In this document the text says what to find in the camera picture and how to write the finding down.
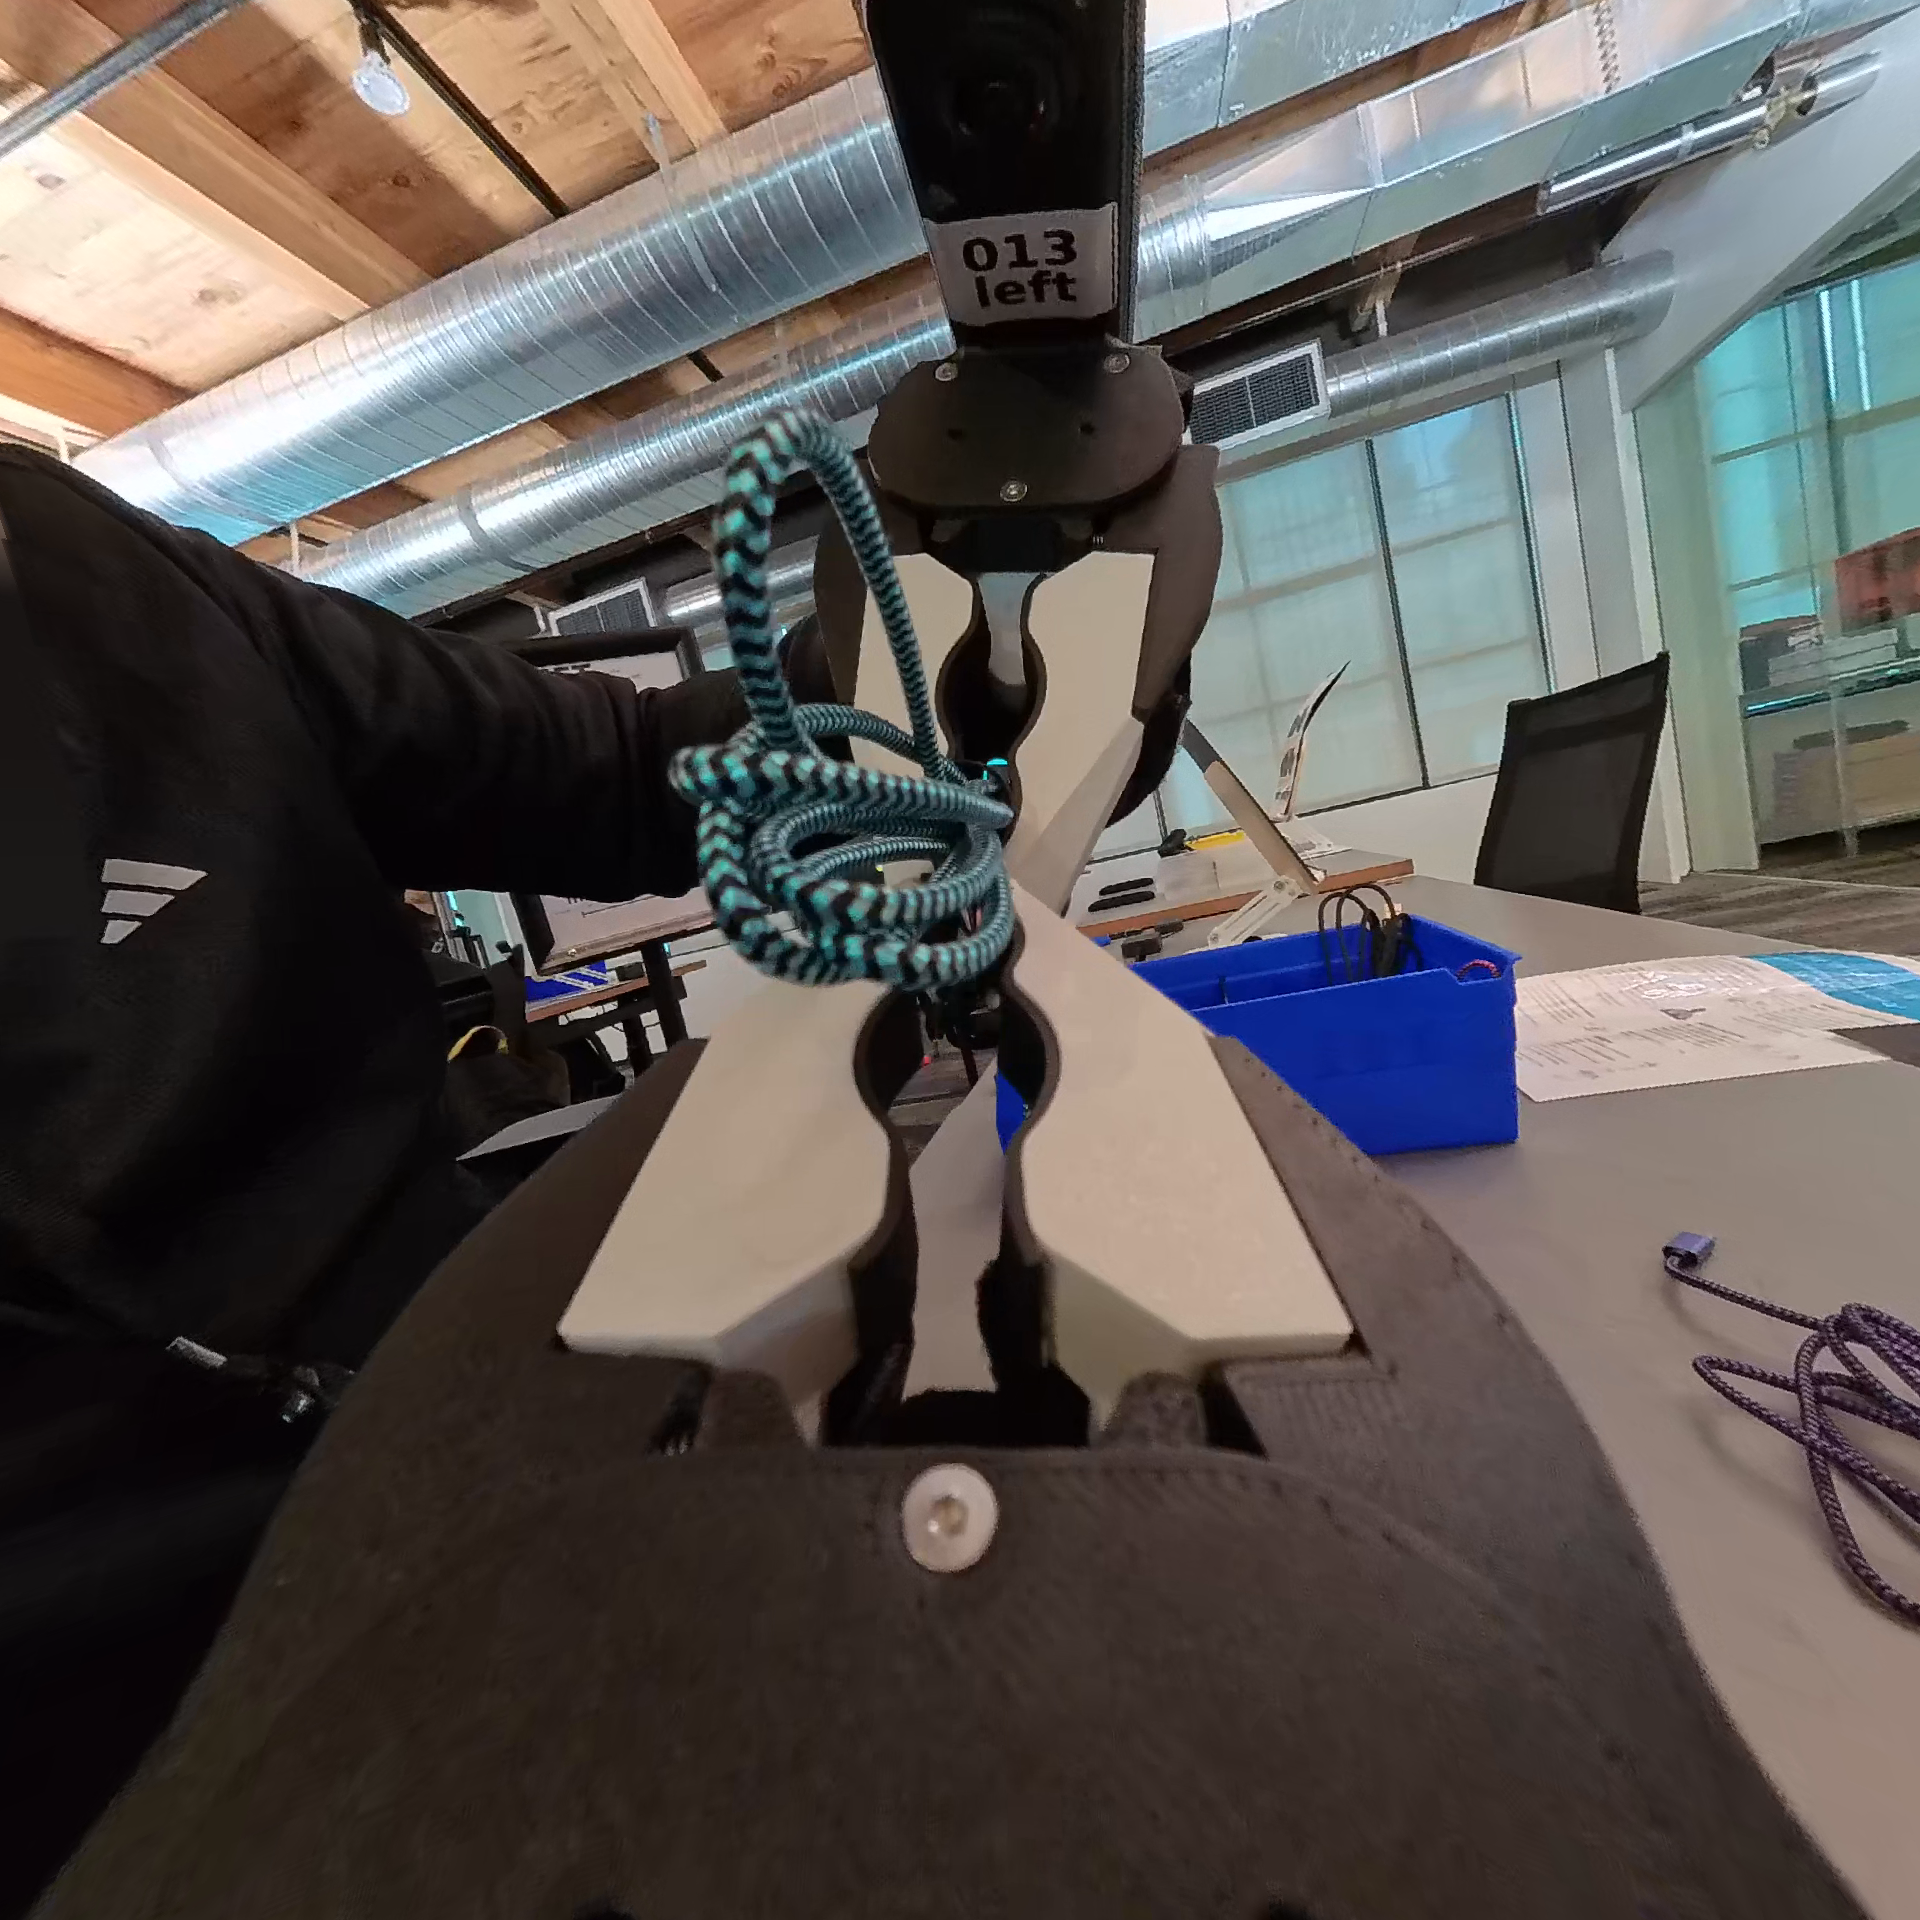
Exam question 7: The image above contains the printed paper sheet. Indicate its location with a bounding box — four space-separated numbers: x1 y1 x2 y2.
1512 948 1920 1106

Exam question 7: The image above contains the blue plastic bin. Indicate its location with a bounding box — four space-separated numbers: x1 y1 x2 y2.
995 911 1525 1161

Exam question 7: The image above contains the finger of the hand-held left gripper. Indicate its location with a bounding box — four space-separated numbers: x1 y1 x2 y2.
1006 550 1192 923
816 555 1024 841

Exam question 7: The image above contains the black charging cable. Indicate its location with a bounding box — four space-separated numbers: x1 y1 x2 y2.
1315 882 1423 987

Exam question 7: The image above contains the silver rectangular ceiling duct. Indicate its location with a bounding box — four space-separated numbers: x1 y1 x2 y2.
1141 0 1885 250

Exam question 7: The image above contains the silver spiral ceiling duct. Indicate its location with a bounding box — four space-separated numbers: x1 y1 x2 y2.
299 246 1679 620
77 59 963 548

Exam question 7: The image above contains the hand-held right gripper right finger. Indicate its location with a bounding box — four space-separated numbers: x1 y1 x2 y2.
993 878 1355 1433

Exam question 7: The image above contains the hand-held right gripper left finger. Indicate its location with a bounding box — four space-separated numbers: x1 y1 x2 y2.
555 961 921 1445

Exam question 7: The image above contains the person's left forearm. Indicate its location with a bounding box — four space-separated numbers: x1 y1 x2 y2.
336 593 811 910

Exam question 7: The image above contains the white vent grille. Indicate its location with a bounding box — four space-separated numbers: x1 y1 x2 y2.
1184 341 1334 452

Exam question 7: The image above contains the teal braided usb cable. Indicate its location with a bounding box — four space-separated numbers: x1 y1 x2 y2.
667 410 1024 994

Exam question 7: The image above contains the black office chair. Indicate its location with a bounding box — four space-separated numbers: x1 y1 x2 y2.
1473 651 1673 914

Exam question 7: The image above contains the purple braided usb cable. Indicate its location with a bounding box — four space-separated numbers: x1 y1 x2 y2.
1661 1229 1920 1625

